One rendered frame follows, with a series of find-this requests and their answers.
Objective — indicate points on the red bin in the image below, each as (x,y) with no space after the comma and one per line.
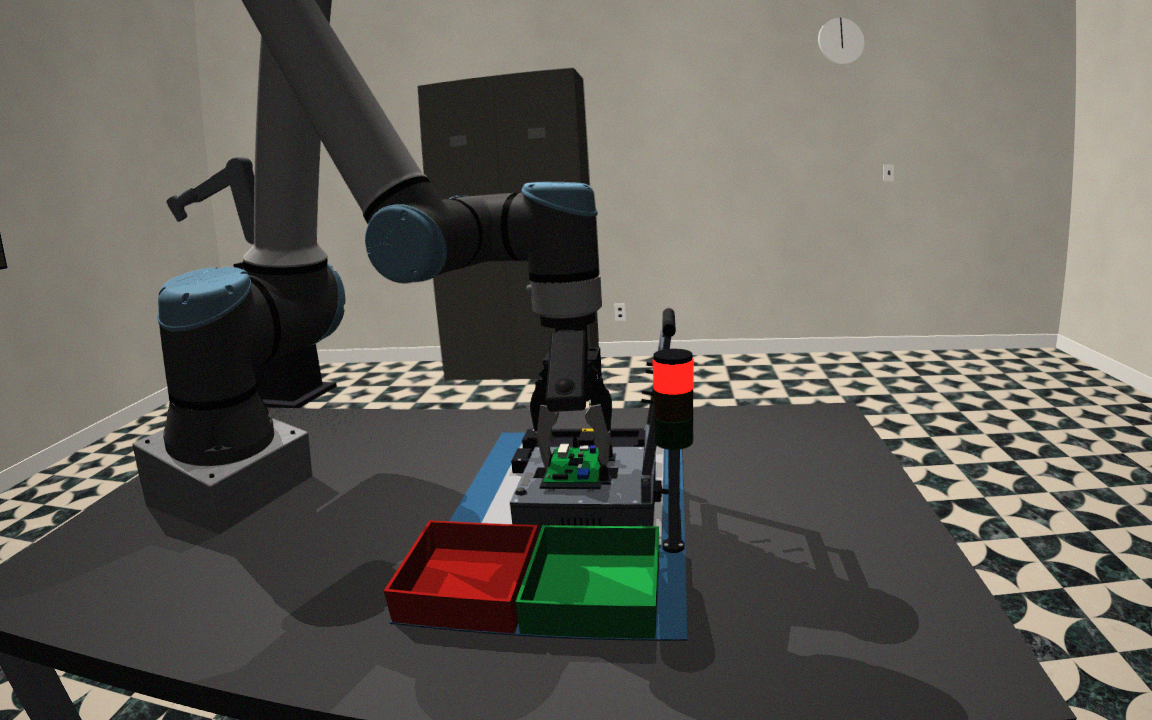
(463,559)

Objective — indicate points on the green circuit board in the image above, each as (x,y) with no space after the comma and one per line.
(574,465)

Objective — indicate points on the green open-top bin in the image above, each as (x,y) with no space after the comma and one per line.
(581,579)

